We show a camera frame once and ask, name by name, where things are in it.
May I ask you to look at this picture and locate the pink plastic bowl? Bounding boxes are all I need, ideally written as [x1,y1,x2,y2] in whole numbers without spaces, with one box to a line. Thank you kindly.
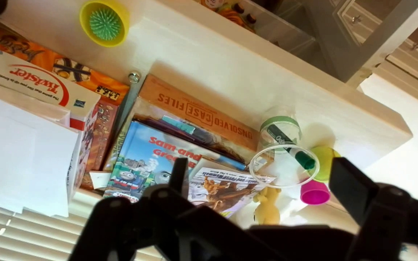
[298,178,332,207]

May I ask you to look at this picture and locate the black marker green cap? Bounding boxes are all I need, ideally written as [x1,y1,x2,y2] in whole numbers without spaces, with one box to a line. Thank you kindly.
[265,123,317,172]

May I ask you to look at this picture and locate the white paper sheets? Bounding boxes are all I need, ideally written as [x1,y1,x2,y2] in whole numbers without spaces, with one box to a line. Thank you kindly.
[0,88,82,218]

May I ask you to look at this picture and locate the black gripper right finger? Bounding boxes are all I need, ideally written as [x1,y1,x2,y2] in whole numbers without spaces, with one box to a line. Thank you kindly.
[327,156,418,261]

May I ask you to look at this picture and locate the white chair with cloth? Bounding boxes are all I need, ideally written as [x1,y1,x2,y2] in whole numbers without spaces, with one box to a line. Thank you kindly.
[251,0,418,84]

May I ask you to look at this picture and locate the yellow-green tennis ball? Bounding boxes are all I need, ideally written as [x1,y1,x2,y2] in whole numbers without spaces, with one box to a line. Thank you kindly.
[309,142,342,184]

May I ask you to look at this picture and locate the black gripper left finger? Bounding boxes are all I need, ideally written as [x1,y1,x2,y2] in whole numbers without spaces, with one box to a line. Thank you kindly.
[68,156,288,261]

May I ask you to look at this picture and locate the large white window blind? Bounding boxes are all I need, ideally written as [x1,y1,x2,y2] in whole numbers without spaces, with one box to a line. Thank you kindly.
[0,187,168,261]

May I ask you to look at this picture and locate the white Twister game box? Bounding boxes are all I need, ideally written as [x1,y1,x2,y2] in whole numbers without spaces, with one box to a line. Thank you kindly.
[0,39,102,133]

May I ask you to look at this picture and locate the orange toy in cabinet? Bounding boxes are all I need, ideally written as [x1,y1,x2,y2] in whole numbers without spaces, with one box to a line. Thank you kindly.
[195,0,256,31]

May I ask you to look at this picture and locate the orange case files box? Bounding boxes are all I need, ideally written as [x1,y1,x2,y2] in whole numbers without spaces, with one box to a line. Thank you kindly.
[120,72,262,162]

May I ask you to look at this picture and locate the low white side counter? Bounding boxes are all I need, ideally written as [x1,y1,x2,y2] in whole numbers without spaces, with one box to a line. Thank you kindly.
[356,71,418,204]

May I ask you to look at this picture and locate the white counter cabinet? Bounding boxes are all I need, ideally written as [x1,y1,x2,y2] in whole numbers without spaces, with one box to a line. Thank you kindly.
[0,0,416,236]

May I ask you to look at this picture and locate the orange board game box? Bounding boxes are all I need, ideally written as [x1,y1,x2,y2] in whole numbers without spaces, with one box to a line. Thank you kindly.
[0,20,132,175]

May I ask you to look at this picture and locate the brown cartoon booklet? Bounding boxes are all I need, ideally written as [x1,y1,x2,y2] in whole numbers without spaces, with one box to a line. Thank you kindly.
[185,158,277,218]

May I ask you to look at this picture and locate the blue children's picture book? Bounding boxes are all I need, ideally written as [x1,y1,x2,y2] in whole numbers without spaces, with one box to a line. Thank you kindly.
[102,118,248,204]

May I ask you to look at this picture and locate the yellow rabbit figure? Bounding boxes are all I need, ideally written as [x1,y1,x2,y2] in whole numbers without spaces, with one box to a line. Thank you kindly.
[252,184,284,226]

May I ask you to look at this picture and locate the small silver metal ball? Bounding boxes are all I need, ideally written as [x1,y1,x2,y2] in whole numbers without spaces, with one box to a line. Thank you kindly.
[126,69,143,84]

